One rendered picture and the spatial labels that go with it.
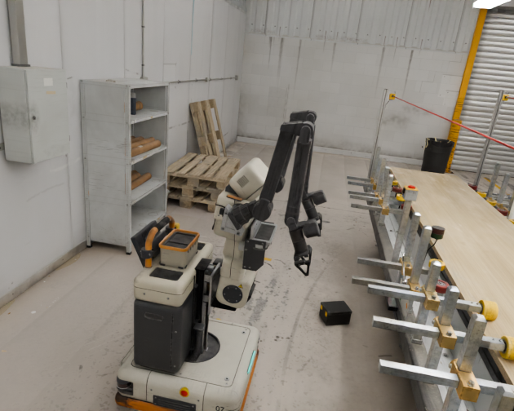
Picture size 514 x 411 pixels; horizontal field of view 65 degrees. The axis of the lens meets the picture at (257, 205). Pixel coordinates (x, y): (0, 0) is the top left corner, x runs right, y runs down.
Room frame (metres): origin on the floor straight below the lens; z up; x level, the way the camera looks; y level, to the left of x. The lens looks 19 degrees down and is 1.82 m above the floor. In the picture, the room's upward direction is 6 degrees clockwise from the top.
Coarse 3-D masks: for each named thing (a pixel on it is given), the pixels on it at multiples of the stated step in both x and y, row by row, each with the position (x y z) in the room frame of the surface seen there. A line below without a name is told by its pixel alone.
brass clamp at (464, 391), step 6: (456, 360) 1.12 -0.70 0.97; (450, 366) 1.11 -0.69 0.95; (456, 366) 1.08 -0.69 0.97; (450, 372) 1.10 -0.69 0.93; (456, 372) 1.07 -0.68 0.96; (462, 372) 1.06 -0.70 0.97; (468, 372) 1.06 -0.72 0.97; (462, 378) 1.03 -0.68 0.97; (468, 378) 1.03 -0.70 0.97; (474, 378) 1.04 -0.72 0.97; (462, 384) 1.01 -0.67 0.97; (456, 390) 1.03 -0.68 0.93; (462, 390) 1.00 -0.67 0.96; (468, 390) 0.99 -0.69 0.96; (474, 390) 0.99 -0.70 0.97; (480, 390) 0.99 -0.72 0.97; (462, 396) 1.00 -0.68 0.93; (468, 396) 0.99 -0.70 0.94; (474, 396) 0.99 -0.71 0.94
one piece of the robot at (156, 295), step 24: (168, 216) 2.03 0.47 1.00; (192, 264) 1.87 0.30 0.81; (144, 288) 1.67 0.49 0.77; (168, 288) 1.66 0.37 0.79; (192, 288) 1.80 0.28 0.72; (144, 312) 1.67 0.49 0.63; (168, 312) 1.66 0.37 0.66; (192, 312) 1.82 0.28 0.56; (144, 336) 1.67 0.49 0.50; (168, 336) 1.65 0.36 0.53; (192, 336) 1.84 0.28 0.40; (144, 360) 1.67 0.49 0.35; (168, 360) 1.65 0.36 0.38; (192, 360) 1.78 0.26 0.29
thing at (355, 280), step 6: (354, 276) 1.83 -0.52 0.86; (354, 282) 1.81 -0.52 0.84; (360, 282) 1.81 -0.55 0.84; (366, 282) 1.80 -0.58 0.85; (372, 282) 1.80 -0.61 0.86; (378, 282) 1.80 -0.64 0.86; (384, 282) 1.80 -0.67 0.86; (390, 282) 1.81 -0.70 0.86; (396, 288) 1.78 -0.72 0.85; (402, 288) 1.78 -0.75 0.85; (408, 288) 1.77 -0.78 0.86; (438, 294) 1.75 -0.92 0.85
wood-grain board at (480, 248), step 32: (448, 192) 3.52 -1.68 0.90; (448, 224) 2.66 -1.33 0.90; (480, 224) 2.73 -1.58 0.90; (512, 224) 2.81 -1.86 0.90; (448, 256) 2.11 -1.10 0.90; (480, 256) 2.16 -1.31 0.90; (512, 256) 2.21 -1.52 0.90; (480, 288) 1.77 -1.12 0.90; (512, 288) 1.81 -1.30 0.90; (512, 320) 1.51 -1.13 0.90; (512, 384) 1.12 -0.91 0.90
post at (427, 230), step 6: (426, 228) 1.81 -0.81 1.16; (426, 234) 1.81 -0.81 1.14; (420, 240) 1.83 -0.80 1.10; (426, 240) 1.81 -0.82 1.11; (420, 246) 1.81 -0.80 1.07; (426, 246) 1.81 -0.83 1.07; (420, 252) 1.81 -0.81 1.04; (426, 252) 1.80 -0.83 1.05; (420, 258) 1.81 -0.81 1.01; (414, 264) 1.82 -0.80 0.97; (420, 264) 1.81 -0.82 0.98; (414, 270) 1.81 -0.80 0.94; (420, 270) 1.80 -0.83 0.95; (414, 276) 1.81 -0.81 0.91; (414, 282) 1.81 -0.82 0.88
